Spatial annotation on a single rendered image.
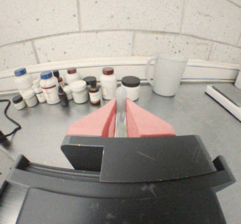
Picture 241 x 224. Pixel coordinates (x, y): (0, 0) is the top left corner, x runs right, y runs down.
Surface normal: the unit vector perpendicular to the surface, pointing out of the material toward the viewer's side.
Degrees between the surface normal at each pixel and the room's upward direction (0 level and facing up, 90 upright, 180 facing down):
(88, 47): 90
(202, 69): 90
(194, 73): 90
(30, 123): 0
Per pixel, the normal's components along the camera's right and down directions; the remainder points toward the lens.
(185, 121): 0.00, -0.81
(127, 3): 0.12, 0.58
